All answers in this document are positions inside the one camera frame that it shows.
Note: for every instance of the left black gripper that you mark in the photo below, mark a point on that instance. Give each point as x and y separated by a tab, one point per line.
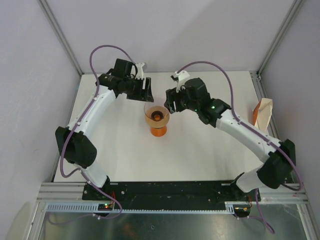
141	94

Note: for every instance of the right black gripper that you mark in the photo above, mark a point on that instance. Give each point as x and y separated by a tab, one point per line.
170	104

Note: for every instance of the wooden dripper ring holder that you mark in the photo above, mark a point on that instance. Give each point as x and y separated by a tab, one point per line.
157	118

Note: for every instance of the orange glass carafe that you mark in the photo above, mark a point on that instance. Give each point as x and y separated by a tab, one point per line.
158	132

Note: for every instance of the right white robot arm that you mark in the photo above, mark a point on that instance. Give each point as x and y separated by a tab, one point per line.
277	157

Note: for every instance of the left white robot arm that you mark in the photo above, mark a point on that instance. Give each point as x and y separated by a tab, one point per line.
74	140

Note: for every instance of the paper coffee filter stack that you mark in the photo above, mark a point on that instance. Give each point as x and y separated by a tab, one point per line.
262	114

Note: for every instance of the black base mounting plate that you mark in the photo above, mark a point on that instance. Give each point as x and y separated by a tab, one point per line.
176	193

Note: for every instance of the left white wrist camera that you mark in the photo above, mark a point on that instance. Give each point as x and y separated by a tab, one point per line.
140	66

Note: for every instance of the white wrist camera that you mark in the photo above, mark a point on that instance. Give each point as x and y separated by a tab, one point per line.
180	78
140	66

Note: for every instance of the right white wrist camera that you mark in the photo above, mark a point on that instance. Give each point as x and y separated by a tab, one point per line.
180	78

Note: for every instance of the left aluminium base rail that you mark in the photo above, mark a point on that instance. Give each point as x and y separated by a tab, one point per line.
61	192

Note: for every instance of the grey slotted cable duct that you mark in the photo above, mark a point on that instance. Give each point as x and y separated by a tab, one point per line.
69	207

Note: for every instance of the left aluminium frame post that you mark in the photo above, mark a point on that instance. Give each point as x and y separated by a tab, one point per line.
48	13

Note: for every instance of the aluminium frame post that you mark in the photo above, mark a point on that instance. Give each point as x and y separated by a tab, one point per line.
280	34
48	13

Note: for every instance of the right aluminium table rail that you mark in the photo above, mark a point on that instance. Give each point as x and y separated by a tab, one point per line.
292	181

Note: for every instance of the right aluminium frame post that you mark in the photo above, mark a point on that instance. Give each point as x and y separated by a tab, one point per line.
280	34

